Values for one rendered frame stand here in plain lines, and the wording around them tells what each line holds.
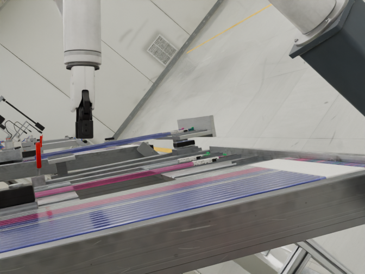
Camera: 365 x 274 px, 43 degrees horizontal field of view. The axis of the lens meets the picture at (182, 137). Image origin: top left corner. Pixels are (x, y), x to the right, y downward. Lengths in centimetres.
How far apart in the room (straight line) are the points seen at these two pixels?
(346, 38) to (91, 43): 65
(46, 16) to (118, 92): 182
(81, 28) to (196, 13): 831
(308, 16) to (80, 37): 60
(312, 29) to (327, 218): 81
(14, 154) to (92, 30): 127
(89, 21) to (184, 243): 67
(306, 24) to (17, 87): 758
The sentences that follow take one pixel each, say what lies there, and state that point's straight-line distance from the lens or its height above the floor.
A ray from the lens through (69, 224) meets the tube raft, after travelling 58.
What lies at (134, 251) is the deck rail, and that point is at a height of 94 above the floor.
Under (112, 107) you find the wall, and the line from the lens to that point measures 867.
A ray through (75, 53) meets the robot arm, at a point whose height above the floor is 114.
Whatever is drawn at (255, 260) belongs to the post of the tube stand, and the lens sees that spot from 163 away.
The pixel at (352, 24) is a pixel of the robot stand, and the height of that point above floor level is 65.
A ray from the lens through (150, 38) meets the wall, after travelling 898.
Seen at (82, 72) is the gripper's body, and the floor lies 111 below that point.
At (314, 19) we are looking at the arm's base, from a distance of 131.
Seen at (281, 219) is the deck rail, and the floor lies 82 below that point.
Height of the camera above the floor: 109
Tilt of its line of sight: 13 degrees down
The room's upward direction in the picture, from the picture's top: 51 degrees counter-clockwise
